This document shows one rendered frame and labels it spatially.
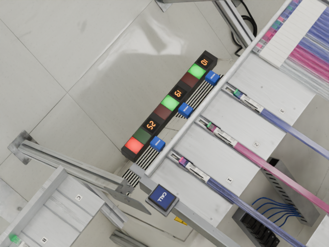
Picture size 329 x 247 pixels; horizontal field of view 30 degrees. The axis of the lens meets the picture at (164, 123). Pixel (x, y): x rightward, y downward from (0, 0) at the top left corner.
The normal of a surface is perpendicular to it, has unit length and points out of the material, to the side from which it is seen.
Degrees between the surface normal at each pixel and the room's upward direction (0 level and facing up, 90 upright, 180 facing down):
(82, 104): 0
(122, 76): 0
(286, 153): 0
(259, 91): 45
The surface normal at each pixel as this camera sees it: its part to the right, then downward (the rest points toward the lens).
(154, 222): -0.55, -0.67
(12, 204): 0.56, 0.13
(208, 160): 0.00, -0.39
